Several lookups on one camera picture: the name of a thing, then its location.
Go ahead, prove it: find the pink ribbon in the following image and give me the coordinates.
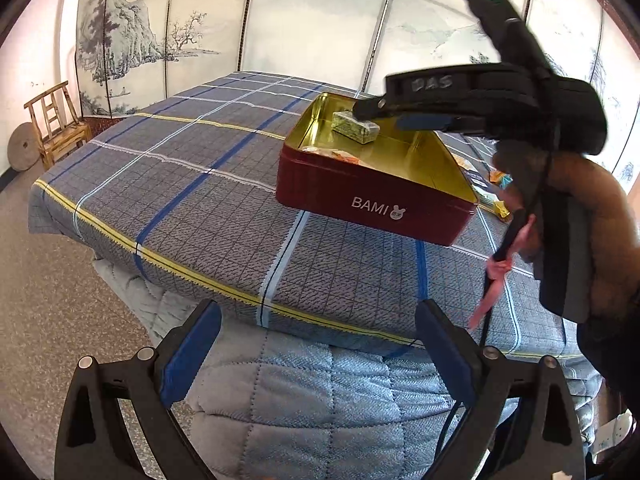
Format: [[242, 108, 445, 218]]
[[467, 210, 536, 331]]

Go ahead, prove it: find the orange snack packet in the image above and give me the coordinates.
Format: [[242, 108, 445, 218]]
[[300, 146, 363, 165]]

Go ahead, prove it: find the plaid grey bed sheet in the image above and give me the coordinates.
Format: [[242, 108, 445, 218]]
[[29, 71, 601, 361]]

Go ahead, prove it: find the red tin box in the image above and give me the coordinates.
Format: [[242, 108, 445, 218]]
[[276, 91, 481, 247]]

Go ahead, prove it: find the round stone wheel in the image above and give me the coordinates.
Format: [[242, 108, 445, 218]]
[[7, 122, 40, 172]]

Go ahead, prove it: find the painted folding screen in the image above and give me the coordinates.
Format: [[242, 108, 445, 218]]
[[75, 0, 640, 196]]

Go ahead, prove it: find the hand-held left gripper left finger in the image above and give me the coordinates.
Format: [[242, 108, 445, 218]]
[[54, 299, 223, 480]]

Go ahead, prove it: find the olive green snack packet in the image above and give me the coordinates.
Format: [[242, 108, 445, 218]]
[[331, 111, 380, 145]]

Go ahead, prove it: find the wooden chair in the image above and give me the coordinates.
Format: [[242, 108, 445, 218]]
[[24, 81, 92, 171]]

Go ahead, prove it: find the blue white snack packet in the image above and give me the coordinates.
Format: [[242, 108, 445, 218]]
[[462, 152, 496, 197]]

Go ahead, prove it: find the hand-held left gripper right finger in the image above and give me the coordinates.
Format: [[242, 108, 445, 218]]
[[415, 299, 587, 480]]

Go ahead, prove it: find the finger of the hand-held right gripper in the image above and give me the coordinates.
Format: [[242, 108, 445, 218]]
[[397, 112, 493, 137], [352, 94, 403, 120]]

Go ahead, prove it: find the black cable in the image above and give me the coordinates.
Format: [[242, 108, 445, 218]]
[[440, 210, 531, 461]]

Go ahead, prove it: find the person's right hand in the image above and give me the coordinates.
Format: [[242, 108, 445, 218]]
[[492, 137, 640, 321]]

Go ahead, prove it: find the quilted blue blanket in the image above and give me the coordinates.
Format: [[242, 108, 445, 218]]
[[92, 255, 606, 480]]

